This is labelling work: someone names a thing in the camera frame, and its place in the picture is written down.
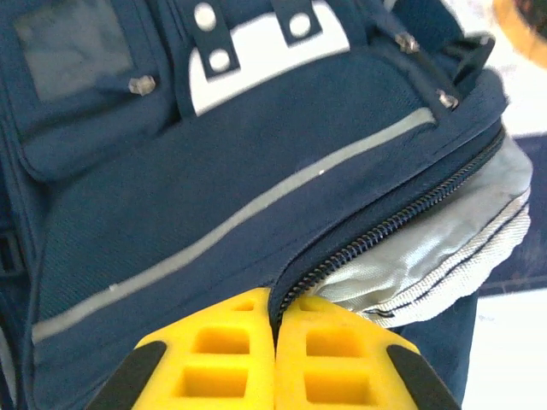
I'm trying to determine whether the gold wire glass rack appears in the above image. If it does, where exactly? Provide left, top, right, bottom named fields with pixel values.
left=492, top=0, right=547, bottom=70

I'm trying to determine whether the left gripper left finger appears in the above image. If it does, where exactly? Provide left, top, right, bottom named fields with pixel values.
left=87, top=286, right=277, bottom=410

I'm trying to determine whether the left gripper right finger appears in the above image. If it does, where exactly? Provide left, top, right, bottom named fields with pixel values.
left=273, top=296, right=463, bottom=410

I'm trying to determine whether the navy blue student backpack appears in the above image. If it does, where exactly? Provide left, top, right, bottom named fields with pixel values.
left=0, top=0, right=535, bottom=410

